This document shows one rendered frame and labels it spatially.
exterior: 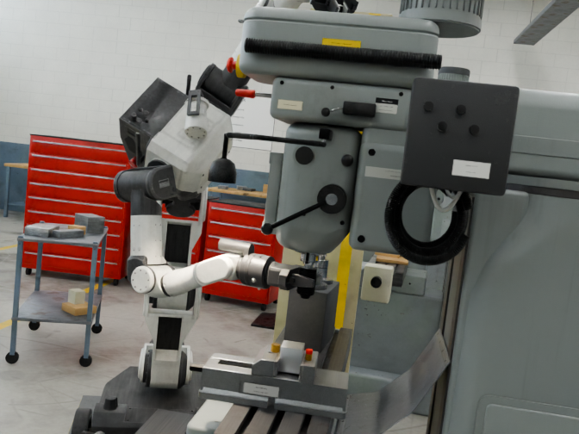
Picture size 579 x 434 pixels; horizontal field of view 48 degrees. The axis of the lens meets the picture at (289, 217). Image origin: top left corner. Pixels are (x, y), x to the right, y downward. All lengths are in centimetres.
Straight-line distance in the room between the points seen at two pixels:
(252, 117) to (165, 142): 896
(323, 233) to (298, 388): 37
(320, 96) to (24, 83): 1108
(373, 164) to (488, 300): 40
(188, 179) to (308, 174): 54
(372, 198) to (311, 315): 58
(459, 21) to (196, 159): 86
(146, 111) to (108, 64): 975
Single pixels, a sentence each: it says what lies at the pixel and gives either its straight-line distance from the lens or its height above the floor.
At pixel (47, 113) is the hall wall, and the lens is 1223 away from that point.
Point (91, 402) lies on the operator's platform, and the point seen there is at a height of 40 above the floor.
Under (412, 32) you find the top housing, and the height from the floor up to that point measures 185.
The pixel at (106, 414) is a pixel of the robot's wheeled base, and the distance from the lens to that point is 240.
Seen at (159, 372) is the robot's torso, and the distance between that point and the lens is 254.
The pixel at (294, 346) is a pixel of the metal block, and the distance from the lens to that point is 159.
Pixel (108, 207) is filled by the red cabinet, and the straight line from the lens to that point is 686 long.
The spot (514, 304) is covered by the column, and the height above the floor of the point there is 128.
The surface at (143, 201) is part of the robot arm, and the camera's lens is 193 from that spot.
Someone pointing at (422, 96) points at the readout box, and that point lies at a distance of 131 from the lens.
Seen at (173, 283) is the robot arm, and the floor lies 115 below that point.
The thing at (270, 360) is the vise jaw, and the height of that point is 107.
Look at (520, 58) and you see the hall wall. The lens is 1096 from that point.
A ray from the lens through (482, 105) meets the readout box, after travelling 131.
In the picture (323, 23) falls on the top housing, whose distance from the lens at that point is 158.
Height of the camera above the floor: 155
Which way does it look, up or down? 6 degrees down
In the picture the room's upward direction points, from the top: 6 degrees clockwise
